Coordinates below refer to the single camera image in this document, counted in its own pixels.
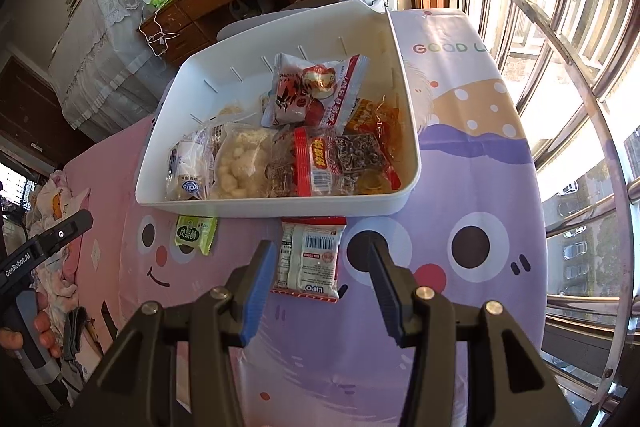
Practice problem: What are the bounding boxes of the person's left hand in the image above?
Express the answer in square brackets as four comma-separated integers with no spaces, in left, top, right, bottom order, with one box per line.
[0,289,63,360]

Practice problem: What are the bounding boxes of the orange white snack bar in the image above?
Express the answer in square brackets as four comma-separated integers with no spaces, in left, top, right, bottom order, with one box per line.
[342,99,386,138]

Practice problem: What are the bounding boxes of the printed cartoon cloth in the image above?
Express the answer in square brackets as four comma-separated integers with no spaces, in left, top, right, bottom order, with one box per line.
[25,169,91,298]

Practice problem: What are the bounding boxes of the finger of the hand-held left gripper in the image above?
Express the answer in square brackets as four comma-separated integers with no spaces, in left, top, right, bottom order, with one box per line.
[42,209,94,253]

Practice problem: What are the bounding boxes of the blue print bread packet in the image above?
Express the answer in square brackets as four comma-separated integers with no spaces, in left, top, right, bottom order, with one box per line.
[166,129,221,202]

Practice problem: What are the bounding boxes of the red packet with orange label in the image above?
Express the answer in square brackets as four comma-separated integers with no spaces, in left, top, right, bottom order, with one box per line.
[292,127,346,198]

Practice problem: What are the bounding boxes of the white plastic storage bin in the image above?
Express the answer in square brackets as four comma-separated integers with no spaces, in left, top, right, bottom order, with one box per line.
[135,0,422,219]

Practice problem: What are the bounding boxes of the clear nut candy packet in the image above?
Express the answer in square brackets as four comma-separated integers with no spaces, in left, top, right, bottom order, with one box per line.
[267,132,301,198]

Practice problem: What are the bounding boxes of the dark patterned snack packet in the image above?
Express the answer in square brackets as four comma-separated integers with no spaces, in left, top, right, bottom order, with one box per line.
[335,133,388,172]

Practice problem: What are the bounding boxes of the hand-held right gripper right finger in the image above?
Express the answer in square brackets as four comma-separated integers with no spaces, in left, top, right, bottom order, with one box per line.
[367,239,581,427]

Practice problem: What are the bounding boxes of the metal window railing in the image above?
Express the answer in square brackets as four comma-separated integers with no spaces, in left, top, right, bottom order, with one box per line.
[405,0,640,427]

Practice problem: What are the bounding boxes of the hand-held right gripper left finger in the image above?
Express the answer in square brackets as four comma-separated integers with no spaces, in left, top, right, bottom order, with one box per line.
[75,239,277,427]

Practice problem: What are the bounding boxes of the green snack packet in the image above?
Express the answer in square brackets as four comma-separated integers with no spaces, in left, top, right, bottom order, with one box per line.
[174,215,219,256]

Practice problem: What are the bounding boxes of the grey cloth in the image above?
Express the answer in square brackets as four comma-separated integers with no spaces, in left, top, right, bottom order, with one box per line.
[64,306,90,360]

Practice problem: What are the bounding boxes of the white labelled clear bag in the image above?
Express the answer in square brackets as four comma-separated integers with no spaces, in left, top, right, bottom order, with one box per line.
[270,217,348,303]

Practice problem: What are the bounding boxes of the dark wooden cabinet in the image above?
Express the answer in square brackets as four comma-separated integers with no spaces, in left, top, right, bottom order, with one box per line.
[0,52,96,168]

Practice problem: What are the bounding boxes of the white charger cable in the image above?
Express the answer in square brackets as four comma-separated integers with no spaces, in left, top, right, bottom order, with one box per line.
[140,4,181,58]

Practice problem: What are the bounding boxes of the white lace furniture cover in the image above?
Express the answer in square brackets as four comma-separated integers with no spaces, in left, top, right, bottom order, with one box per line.
[47,0,176,130]

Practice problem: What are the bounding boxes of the large red white snack bag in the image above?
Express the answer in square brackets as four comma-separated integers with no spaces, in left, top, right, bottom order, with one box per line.
[260,53,370,135]

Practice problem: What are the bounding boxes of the cartoon printed tablecloth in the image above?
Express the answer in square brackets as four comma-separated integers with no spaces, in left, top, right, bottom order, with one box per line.
[75,7,546,427]

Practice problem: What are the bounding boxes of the pink blanket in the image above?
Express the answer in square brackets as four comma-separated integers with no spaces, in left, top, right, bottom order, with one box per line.
[62,117,151,208]

